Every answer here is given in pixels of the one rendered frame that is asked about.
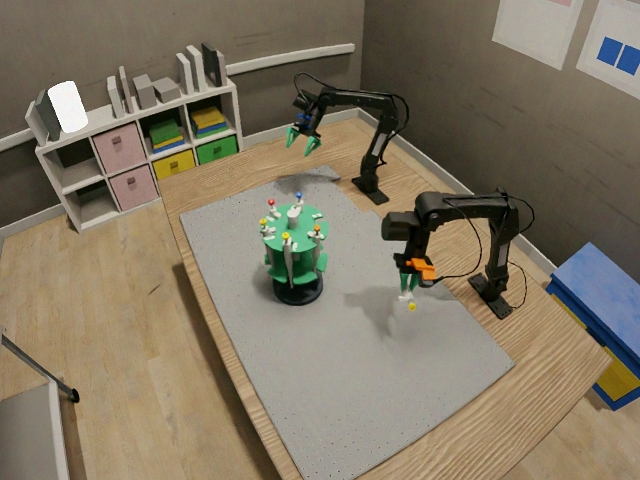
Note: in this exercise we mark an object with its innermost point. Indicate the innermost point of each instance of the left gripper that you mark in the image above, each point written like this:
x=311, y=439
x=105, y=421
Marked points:
x=408, y=266

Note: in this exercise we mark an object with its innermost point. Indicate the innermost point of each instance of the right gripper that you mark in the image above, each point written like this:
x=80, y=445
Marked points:
x=305, y=130

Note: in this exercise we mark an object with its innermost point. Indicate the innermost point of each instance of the grey pipette with red button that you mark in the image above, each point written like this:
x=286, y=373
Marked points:
x=272, y=210

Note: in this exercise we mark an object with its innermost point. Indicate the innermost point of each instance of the grey pipette with yellow button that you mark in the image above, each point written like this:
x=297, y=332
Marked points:
x=288, y=255
x=408, y=297
x=266, y=232

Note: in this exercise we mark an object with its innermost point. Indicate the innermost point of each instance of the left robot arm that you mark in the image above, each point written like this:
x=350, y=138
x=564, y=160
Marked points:
x=429, y=207

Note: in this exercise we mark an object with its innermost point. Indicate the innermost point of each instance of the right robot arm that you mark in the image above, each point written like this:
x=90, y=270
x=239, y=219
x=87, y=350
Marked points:
x=332, y=97

